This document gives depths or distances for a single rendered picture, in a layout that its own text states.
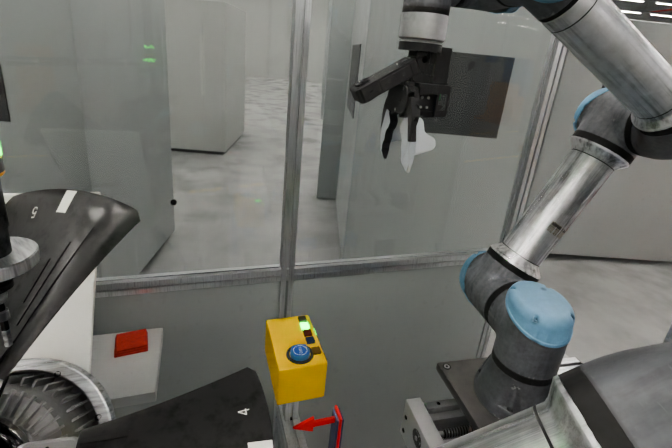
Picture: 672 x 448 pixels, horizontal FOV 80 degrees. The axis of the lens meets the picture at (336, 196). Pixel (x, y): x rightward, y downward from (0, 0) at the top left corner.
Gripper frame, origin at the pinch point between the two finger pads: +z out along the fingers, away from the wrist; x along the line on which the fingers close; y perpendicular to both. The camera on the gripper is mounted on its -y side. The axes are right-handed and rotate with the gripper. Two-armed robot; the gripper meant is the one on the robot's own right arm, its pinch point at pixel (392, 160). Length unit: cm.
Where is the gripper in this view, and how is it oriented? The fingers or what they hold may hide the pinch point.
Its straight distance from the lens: 73.6
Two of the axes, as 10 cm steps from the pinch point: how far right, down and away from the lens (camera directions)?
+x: -3.1, -3.5, 8.9
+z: -0.9, 9.4, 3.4
